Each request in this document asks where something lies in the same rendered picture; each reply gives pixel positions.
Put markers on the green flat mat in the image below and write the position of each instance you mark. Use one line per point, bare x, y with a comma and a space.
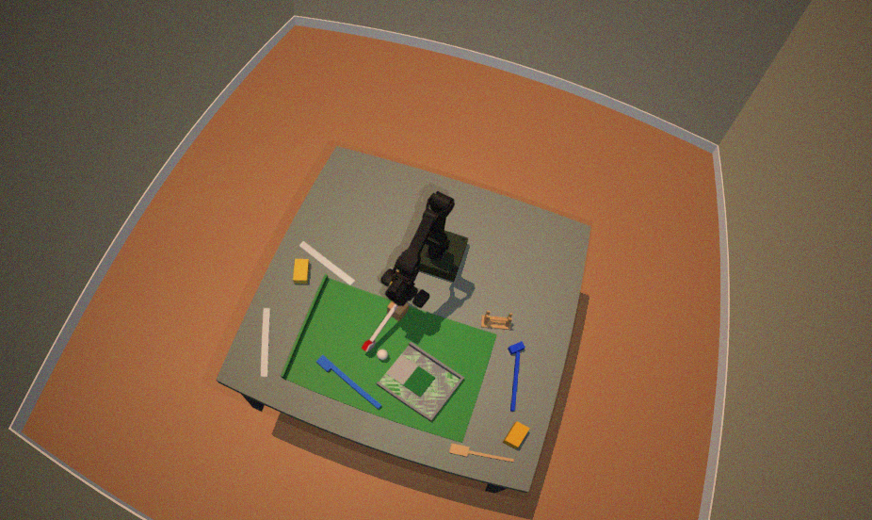
346, 316

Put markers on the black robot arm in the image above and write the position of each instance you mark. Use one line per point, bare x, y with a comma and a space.
430, 232

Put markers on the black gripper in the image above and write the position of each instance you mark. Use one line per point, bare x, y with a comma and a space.
420, 299

